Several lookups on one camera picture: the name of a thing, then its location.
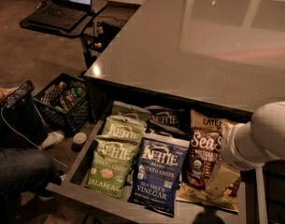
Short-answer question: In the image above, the front green jalapeno chip bag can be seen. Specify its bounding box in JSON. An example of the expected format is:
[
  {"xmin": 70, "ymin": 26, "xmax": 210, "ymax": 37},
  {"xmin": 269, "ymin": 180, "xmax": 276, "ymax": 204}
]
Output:
[{"xmin": 86, "ymin": 135, "xmax": 139, "ymax": 199}]

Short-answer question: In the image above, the white sneaker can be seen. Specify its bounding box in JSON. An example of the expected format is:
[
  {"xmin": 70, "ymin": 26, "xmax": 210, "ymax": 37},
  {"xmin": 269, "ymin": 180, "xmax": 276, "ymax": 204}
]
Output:
[{"xmin": 38, "ymin": 130, "xmax": 64, "ymax": 150}]

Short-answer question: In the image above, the black smartphone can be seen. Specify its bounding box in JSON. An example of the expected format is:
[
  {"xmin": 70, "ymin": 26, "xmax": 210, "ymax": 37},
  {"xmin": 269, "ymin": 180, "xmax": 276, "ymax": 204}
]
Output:
[{"xmin": 3, "ymin": 80, "xmax": 35, "ymax": 108}]

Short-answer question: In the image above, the black plastic crate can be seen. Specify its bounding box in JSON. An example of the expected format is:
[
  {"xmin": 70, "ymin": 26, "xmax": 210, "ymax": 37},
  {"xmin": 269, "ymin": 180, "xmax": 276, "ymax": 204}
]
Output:
[{"xmin": 34, "ymin": 73, "xmax": 90, "ymax": 135}]

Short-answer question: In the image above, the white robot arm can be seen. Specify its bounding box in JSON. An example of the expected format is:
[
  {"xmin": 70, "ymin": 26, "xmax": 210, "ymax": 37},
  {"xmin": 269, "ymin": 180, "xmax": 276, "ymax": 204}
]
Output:
[{"xmin": 206, "ymin": 102, "xmax": 285, "ymax": 196}]

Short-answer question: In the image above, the white phone cable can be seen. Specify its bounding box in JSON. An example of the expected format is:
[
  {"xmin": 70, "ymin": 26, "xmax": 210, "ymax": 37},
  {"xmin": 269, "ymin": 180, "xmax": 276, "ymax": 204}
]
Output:
[{"xmin": 0, "ymin": 106, "xmax": 70, "ymax": 170}]

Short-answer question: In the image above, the blue Kettle chip bag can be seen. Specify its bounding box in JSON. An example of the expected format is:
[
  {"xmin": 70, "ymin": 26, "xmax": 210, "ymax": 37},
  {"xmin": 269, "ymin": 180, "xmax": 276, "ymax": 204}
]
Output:
[{"xmin": 128, "ymin": 133, "xmax": 190, "ymax": 217}]

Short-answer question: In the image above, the black laptop stand table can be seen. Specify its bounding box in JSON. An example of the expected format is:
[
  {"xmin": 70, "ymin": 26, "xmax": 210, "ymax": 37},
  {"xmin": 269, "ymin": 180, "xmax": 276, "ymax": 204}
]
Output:
[{"xmin": 20, "ymin": 0, "xmax": 107, "ymax": 67}]

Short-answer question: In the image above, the open dark drawer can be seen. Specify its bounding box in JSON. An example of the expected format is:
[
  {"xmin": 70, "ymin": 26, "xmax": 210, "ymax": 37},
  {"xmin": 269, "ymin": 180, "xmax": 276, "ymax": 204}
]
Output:
[{"xmin": 45, "ymin": 91, "xmax": 269, "ymax": 224}]

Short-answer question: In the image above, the black Kettle chip bag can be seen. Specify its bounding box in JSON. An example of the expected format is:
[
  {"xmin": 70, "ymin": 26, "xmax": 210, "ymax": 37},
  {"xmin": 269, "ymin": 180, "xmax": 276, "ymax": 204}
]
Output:
[{"xmin": 146, "ymin": 105, "xmax": 186, "ymax": 139}]

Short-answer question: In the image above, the person's leg in jeans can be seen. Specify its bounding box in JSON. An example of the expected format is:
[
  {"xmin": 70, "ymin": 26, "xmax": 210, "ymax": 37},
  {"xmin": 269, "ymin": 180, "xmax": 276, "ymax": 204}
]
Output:
[{"xmin": 0, "ymin": 148, "xmax": 62, "ymax": 202}]

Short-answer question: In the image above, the brown sea salt chip bag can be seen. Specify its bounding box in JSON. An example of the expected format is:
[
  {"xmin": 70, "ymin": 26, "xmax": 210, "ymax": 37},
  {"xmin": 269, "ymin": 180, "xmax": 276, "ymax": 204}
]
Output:
[{"xmin": 176, "ymin": 110, "xmax": 241, "ymax": 213}]

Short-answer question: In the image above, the rear green chip bag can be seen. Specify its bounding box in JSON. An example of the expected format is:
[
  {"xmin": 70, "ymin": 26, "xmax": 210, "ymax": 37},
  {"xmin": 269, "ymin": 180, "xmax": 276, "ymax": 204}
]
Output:
[{"xmin": 111, "ymin": 101, "xmax": 151, "ymax": 121}]

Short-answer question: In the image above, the paper coffee cup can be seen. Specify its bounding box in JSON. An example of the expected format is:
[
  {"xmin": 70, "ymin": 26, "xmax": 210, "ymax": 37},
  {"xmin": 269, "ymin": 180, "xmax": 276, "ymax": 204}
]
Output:
[{"xmin": 73, "ymin": 132, "xmax": 87, "ymax": 148}]

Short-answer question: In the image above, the black laptop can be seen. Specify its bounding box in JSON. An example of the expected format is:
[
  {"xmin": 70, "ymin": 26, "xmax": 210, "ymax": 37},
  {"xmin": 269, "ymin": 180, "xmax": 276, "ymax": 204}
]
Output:
[{"xmin": 29, "ymin": 0, "xmax": 92, "ymax": 31}]

